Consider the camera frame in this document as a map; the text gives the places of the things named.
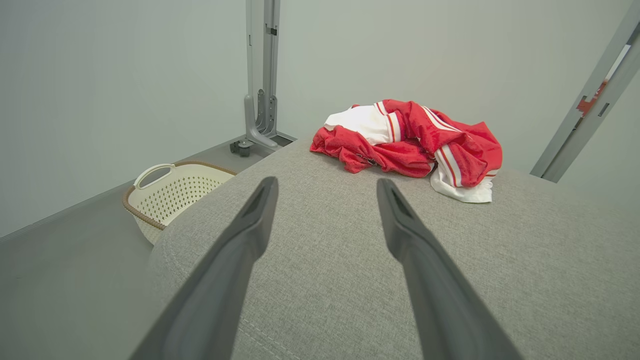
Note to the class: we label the red jersey with white stripes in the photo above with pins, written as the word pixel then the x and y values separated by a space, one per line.
pixel 470 150

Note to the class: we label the grey fabric covered table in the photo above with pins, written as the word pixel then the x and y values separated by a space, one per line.
pixel 325 260

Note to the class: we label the cream perforated laundry basket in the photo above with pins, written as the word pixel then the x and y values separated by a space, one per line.
pixel 175 195

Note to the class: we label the grey metal partition post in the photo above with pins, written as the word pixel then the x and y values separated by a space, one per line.
pixel 585 110

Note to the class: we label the grey metal frame post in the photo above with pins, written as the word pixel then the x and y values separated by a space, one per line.
pixel 270 75

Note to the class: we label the red shorts with white trim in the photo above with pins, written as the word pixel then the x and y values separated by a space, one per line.
pixel 380 156

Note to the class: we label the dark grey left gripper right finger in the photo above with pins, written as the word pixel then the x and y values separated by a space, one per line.
pixel 440 300

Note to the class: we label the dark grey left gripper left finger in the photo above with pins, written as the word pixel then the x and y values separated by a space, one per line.
pixel 215 300

